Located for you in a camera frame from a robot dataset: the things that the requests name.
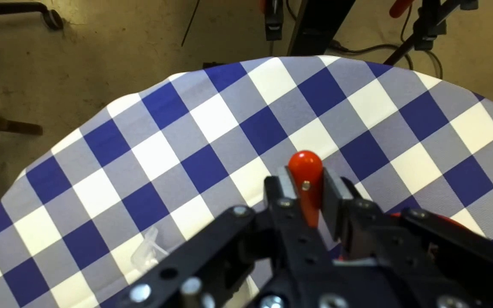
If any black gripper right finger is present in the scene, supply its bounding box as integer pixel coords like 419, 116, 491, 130
320, 170, 493, 308

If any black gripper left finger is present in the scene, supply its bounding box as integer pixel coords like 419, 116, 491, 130
118, 168, 339, 308

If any red handled spoon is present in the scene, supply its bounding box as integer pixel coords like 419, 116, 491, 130
287, 149, 325, 231

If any blue white checkered tablecloth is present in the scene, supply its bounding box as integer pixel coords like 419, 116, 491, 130
0, 53, 493, 308

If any black robot stand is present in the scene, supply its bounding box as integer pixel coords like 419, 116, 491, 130
287, 0, 358, 58

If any black clamp orange tip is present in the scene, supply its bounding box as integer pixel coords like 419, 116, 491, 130
388, 0, 414, 19

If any thin black floor cable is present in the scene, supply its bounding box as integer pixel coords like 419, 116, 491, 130
180, 0, 202, 48

